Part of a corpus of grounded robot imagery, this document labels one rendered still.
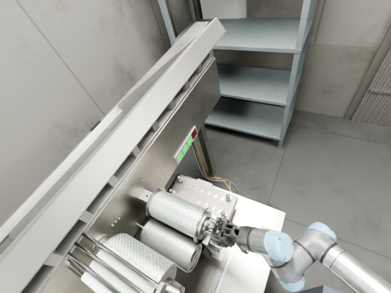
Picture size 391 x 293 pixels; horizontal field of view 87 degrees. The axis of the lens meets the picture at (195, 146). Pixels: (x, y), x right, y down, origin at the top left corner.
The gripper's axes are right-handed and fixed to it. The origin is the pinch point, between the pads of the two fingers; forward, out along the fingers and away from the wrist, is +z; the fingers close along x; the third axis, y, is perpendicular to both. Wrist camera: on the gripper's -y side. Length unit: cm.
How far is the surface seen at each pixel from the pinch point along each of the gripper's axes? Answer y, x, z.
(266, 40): 15, -152, 16
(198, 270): -21.1, 14.7, 26.3
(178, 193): 5.4, -15.1, 38.4
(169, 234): 10.8, 9.0, 13.0
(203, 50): 53, -12, -49
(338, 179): -137, -122, 27
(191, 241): 3.6, 7.2, 6.3
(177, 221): 13.8, 3.6, 5.9
